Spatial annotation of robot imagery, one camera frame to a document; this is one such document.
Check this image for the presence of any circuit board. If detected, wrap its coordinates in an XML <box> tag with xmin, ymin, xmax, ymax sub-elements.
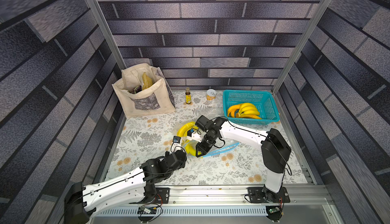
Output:
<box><xmin>137</xmin><ymin>206</ymin><xmax>158</xmax><ymax>215</ymax></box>
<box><xmin>266</xmin><ymin>206</ymin><xmax>281</xmax><ymax>214</ymax></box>

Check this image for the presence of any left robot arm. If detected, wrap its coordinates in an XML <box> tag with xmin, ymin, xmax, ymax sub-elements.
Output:
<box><xmin>62</xmin><ymin>147</ymin><xmax>187</xmax><ymax>224</ymax></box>

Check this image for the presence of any yellow item in tote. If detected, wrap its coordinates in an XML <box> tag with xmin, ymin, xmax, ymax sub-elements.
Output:
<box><xmin>142</xmin><ymin>73</ymin><xmax>154</xmax><ymax>91</ymax></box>

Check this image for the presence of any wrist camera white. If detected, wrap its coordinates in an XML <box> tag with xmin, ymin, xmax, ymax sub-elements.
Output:
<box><xmin>186</xmin><ymin>128</ymin><xmax>202</xmax><ymax>142</ymax></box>
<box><xmin>170</xmin><ymin>136</ymin><xmax>182</xmax><ymax>153</ymax></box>

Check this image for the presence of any banana bunch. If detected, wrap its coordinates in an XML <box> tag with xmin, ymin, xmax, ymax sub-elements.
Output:
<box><xmin>238</xmin><ymin>103</ymin><xmax>260</xmax><ymax>115</ymax></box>
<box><xmin>176</xmin><ymin>122</ymin><xmax>199</xmax><ymax>156</ymax></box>

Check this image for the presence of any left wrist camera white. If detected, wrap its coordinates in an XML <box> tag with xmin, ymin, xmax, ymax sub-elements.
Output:
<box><xmin>170</xmin><ymin>136</ymin><xmax>182</xmax><ymax>153</ymax></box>

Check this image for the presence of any right circuit board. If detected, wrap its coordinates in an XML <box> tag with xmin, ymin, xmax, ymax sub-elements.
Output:
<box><xmin>266</xmin><ymin>206</ymin><xmax>281</xmax><ymax>214</ymax></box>

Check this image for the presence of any beige canvas tote bag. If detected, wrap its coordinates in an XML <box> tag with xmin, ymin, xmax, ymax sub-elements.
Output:
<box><xmin>112</xmin><ymin>63</ymin><xmax>176</xmax><ymax>119</ymax></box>

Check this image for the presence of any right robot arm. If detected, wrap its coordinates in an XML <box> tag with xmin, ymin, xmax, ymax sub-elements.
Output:
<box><xmin>195</xmin><ymin>115</ymin><xmax>291</xmax><ymax>203</ymax></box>

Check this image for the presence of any teal plastic basket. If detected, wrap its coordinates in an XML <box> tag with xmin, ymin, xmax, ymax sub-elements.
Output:
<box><xmin>223</xmin><ymin>90</ymin><xmax>279</xmax><ymax>125</ymax></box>

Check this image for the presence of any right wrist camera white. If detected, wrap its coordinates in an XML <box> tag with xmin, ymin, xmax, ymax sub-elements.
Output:
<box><xmin>186</xmin><ymin>128</ymin><xmax>202</xmax><ymax>142</ymax></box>

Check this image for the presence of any small yellow tin can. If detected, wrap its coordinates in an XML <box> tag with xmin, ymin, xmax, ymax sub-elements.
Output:
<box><xmin>206</xmin><ymin>89</ymin><xmax>216</xmax><ymax>101</ymax></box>

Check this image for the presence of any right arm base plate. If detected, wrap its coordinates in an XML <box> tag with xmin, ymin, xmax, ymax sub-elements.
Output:
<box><xmin>247</xmin><ymin>186</ymin><xmax>290</xmax><ymax>204</ymax></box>

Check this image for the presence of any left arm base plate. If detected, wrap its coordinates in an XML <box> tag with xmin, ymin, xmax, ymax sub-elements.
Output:
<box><xmin>147</xmin><ymin>187</ymin><xmax>171</xmax><ymax>205</ymax></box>

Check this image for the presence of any clear zip-top bag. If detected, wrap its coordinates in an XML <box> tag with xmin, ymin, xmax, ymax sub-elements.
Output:
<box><xmin>202</xmin><ymin>138</ymin><xmax>240</xmax><ymax>158</ymax></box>
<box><xmin>170</xmin><ymin>115</ymin><xmax>228</xmax><ymax>158</ymax></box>

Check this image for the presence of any single orange banana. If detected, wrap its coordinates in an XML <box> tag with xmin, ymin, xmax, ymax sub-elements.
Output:
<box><xmin>227</xmin><ymin>104</ymin><xmax>241</xmax><ymax>118</ymax></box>

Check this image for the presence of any small brown sauce bottle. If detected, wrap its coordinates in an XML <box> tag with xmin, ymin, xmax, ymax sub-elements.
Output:
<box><xmin>185</xmin><ymin>87</ymin><xmax>192</xmax><ymax>104</ymax></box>

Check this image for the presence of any left circuit board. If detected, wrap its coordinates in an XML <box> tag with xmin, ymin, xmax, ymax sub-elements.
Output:
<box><xmin>137</xmin><ymin>206</ymin><xmax>158</xmax><ymax>215</ymax></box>

